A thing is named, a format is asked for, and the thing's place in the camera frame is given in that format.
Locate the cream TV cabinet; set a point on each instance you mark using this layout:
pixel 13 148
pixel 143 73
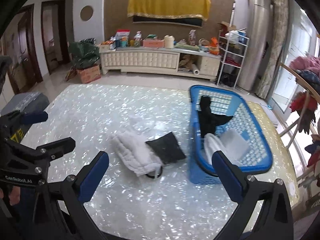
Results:
pixel 162 61

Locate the cardboard box on floor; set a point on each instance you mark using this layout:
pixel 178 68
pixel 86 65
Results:
pixel 89 74

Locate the brown wooden door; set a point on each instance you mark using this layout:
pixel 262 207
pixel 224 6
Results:
pixel 27 48

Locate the silver standing air conditioner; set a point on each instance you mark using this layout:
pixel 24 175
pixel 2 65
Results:
pixel 257 31

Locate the black plush toy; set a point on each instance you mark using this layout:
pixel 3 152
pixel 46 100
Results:
pixel 209 121

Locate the white plastic bag on shelf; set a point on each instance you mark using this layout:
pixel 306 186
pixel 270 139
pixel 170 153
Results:
pixel 233 36

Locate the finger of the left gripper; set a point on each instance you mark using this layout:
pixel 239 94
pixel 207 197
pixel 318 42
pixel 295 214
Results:
pixel 33 118
pixel 59 147

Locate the light blue cloth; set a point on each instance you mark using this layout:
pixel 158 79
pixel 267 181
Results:
pixel 236 146

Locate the pink storage box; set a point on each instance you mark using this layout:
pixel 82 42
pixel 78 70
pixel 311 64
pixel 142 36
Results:
pixel 153 43

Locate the grey cushioned stool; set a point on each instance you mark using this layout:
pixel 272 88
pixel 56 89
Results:
pixel 27 103

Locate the cream plastic jar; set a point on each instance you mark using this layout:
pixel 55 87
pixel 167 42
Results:
pixel 169 41

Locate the white paper roll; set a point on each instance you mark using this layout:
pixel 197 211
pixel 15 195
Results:
pixel 195 69

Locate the wooden clothes rack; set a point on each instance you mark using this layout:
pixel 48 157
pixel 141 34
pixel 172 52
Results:
pixel 310 92

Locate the blue plastic laundry basket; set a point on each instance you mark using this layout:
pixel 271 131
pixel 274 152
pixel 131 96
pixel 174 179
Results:
pixel 258 160

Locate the yellow cloth TV cover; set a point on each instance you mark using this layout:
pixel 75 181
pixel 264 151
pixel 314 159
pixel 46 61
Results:
pixel 169 9

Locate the pile of pink clothes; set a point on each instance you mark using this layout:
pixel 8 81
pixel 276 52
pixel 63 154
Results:
pixel 307 68

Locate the green plastic bag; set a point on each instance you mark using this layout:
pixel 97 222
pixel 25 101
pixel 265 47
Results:
pixel 84 53

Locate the red white snack box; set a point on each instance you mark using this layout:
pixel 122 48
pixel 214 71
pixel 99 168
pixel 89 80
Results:
pixel 122 37

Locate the orange bag on cabinet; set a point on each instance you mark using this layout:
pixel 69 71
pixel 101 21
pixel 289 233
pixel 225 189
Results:
pixel 214 46

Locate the patterned beige curtain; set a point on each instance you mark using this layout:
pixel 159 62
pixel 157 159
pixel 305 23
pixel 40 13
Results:
pixel 280 25

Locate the white metal shelf rack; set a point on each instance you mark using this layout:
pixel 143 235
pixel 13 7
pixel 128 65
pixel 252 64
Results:
pixel 232 58

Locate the red hanging garment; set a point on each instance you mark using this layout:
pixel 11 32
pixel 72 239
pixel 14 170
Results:
pixel 306 112

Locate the white quilted cloth with straps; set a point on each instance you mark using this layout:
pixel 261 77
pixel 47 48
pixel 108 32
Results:
pixel 136 155

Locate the person left hand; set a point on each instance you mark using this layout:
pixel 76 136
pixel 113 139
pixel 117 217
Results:
pixel 14 195

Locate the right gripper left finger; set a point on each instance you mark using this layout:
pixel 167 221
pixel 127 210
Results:
pixel 59 208

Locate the dark grey square cloth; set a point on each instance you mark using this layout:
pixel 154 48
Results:
pixel 167 149

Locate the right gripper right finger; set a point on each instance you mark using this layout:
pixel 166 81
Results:
pixel 263 208

